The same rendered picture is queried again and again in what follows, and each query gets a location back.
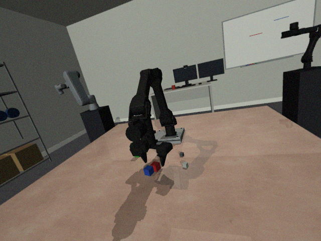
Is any blue cube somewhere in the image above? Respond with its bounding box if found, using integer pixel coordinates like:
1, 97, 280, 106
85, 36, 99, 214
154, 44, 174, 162
143, 165, 154, 176

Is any red block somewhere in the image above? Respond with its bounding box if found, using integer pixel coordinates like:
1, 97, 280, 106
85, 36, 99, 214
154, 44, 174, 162
150, 161, 161, 172

